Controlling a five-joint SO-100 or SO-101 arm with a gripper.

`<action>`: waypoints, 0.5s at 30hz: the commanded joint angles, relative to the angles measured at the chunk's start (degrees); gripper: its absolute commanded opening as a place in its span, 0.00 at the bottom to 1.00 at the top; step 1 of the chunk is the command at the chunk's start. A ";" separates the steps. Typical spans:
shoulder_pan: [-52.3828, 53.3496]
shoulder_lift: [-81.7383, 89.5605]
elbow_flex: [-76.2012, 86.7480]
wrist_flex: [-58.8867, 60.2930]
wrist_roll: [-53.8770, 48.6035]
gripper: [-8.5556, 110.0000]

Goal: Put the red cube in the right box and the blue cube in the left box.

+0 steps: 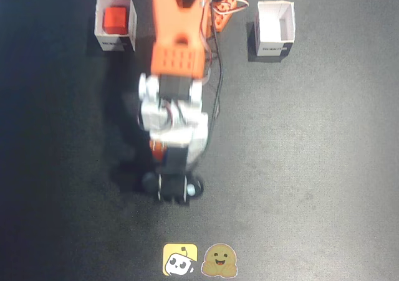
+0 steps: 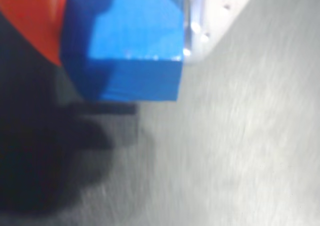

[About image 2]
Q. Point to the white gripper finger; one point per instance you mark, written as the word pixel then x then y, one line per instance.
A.
pixel 215 10

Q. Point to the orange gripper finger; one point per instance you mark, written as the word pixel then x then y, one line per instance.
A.
pixel 30 10

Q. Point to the blue cube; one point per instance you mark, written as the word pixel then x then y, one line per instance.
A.
pixel 137 35

